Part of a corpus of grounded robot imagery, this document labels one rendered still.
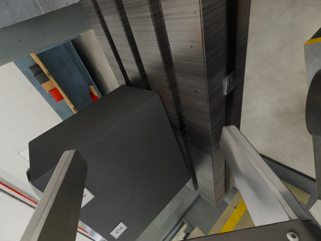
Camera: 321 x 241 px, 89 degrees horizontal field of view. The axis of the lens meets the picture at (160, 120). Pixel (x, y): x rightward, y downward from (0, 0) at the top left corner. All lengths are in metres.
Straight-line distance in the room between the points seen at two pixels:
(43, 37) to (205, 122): 0.49
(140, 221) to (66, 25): 0.53
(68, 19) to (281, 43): 1.02
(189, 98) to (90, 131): 0.14
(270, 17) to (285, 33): 0.11
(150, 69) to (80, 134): 0.13
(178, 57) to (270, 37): 1.02
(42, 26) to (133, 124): 0.42
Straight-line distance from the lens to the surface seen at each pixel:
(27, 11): 0.52
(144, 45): 0.22
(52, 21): 0.59
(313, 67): 0.74
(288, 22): 1.14
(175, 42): 0.18
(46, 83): 4.03
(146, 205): 0.33
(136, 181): 0.28
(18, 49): 0.58
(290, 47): 1.17
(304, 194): 1.85
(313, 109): 0.58
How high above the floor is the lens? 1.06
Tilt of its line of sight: 23 degrees down
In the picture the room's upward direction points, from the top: 129 degrees counter-clockwise
